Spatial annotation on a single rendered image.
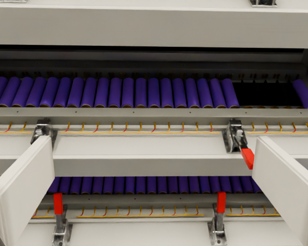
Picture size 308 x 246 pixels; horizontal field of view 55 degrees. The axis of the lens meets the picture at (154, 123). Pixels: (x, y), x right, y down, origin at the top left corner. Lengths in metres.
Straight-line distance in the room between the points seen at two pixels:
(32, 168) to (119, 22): 0.21
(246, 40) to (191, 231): 0.34
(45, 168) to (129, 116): 0.25
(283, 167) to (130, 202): 0.41
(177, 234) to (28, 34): 0.39
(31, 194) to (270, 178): 0.13
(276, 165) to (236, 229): 0.41
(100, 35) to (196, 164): 0.21
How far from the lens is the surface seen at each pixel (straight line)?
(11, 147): 0.45
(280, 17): 0.37
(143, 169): 0.43
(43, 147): 0.18
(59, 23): 0.35
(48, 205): 0.58
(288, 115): 0.47
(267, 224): 0.60
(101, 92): 0.47
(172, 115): 0.43
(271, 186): 0.18
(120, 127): 0.43
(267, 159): 0.18
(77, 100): 0.46
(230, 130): 0.42
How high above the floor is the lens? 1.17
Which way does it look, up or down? 29 degrees down
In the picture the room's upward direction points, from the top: 1 degrees clockwise
